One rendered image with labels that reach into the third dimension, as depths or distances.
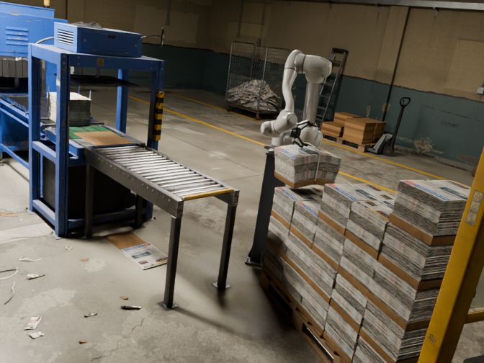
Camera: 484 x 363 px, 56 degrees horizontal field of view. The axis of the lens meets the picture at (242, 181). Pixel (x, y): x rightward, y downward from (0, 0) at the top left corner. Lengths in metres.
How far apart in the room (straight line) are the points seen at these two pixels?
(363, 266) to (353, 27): 8.63
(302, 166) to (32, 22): 4.07
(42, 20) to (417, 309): 5.25
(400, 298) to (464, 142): 7.35
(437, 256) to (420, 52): 7.94
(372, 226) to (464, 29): 7.52
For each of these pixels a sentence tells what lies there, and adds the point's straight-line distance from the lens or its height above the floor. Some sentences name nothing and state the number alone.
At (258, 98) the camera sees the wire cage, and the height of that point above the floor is 0.54.
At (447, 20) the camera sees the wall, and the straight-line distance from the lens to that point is 9.91.
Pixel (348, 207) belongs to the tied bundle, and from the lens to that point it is 2.69.
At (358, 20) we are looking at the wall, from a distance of 10.83.
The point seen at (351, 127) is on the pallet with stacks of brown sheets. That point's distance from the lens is 9.44.
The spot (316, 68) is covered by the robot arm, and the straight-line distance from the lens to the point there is 3.31.
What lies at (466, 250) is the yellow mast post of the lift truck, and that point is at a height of 1.22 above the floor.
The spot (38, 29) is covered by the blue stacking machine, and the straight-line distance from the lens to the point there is 6.23.
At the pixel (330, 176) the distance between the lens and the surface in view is 3.31.
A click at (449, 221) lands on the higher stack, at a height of 1.19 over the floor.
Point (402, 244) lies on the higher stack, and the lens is 2.38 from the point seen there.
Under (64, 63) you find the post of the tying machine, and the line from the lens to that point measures 3.85.
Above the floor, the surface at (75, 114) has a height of 0.91.
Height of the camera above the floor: 1.86
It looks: 18 degrees down
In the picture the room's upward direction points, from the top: 8 degrees clockwise
